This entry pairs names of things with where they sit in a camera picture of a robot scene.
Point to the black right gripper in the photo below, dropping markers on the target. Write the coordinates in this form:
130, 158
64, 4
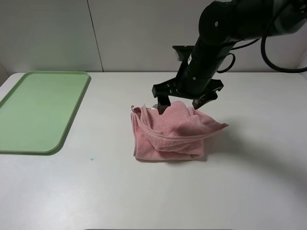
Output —
194, 80

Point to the pink terry towel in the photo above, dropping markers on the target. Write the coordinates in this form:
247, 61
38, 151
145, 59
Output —
176, 135

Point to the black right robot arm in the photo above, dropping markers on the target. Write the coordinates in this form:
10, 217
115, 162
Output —
221, 26

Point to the green plastic tray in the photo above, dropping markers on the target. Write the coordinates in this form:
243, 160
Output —
37, 113

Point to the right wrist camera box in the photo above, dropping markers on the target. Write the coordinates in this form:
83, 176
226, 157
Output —
183, 52

